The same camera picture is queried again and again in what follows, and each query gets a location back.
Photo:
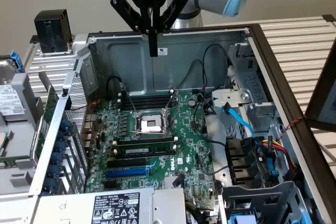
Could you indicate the grey disk bay cage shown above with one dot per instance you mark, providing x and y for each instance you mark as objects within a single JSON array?
[{"x": 262, "y": 200}]

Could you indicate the silver coin battery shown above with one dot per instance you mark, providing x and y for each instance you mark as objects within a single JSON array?
[{"x": 192, "y": 102}]

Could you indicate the open metal PC case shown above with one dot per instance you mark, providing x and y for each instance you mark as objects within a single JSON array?
[{"x": 131, "y": 72}]

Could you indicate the silver USB port block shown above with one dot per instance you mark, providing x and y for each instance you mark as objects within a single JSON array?
[{"x": 88, "y": 147}]

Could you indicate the green motherboard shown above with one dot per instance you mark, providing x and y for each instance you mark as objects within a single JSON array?
[{"x": 189, "y": 140}]

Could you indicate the thin metal locking lever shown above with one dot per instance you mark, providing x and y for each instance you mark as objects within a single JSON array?
[{"x": 128, "y": 98}]

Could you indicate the metal drive cage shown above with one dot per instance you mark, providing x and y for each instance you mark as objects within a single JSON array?
[{"x": 252, "y": 85}]

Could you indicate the hard disk with label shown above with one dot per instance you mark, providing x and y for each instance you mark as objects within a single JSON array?
[{"x": 8, "y": 98}]

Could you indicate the CPU chip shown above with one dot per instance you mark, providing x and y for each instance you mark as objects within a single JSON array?
[{"x": 5, "y": 142}]

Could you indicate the silver chipset heatsink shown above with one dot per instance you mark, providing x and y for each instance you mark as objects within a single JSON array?
[{"x": 168, "y": 182}]

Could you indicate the blue slot retainer clip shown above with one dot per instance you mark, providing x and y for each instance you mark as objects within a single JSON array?
[
  {"x": 60, "y": 145},
  {"x": 50, "y": 185},
  {"x": 61, "y": 135},
  {"x": 65, "y": 125},
  {"x": 56, "y": 158},
  {"x": 53, "y": 171}
]

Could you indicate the black plastic box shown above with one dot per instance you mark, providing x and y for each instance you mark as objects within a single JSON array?
[{"x": 51, "y": 30}]

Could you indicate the long black expansion slot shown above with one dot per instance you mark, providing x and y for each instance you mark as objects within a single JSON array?
[{"x": 126, "y": 163}]

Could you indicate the grey power supply unit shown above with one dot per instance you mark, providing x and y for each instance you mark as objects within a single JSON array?
[{"x": 65, "y": 205}]

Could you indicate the grey parts rack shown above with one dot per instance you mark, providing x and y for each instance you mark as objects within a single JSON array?
[{"x": 18, "y": 140}]

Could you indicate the CPU socket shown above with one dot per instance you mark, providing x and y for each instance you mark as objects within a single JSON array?
[{"x": 151, "y": 124}]

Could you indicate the loose green RAM stick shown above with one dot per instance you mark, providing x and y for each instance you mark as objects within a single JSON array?
[{"x": 10, "y": 159}]

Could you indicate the black plastic fan shroud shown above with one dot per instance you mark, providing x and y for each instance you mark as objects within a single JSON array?
[{"x": 237, "y": 155}]

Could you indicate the black intrusion switch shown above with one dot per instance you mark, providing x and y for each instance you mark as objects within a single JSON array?
[{"x": 67, "y": 102}]

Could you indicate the RAM stick in motherboard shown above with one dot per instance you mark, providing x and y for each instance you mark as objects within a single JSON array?
[{"x": 147, "y": 151}]

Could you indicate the dark framed panel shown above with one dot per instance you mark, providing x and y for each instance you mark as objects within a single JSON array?
[{"x": 323, "y": 98}]

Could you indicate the metal socket cover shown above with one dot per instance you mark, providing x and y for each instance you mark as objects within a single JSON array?
[{"x": 172, "y": 108}]

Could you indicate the blue expansion slot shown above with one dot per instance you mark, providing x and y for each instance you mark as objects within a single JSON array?
[{"x": 126, "y": 172}]

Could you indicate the short black expansion slot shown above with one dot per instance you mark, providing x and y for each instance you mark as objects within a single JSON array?
[{"x": 110, "y": 184}]

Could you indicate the blue disk bracket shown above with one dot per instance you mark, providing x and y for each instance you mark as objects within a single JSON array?
[{"x": 17, "y": 60}]

